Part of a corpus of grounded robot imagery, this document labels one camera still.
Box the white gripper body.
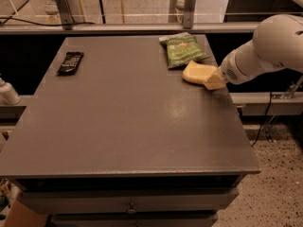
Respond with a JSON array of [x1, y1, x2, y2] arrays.
[[220, 49, 252, 84]]

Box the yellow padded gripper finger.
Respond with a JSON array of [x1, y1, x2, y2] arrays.
[[205, 71, 226, 91]]

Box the yellow wavy sponge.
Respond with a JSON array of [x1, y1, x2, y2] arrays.
[[182, 61, 217, 84]]

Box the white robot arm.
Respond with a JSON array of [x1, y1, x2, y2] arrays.
[[205, 14, 303, 90]]

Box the green jalapeno chip bag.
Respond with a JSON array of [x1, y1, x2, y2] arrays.
[[159, 32, 209, 69]]

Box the grey cabinet with drawers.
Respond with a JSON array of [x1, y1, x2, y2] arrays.
[[0, 36, 259, 227]]

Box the black chocolate bar wrapper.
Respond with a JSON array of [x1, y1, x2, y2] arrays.
[[57, 52, 84, 76]]

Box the metal drawer knob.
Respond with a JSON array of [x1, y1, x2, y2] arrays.
[[126, 203, 137, 215]]

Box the grey metal railing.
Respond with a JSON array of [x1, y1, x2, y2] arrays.
[[0, 0, 303, 36]]

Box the white pipe at left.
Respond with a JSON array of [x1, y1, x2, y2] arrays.
[[0, 78, 21, 105]]

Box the cardboard box lower left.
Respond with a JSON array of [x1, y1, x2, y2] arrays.
[[1, 200, 47, 227]]

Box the black cable at right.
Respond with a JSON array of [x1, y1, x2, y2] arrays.
[[251, 92, 274, 148]]

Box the black cable on floor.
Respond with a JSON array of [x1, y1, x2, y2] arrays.
[[0, 0, 97, 27]]

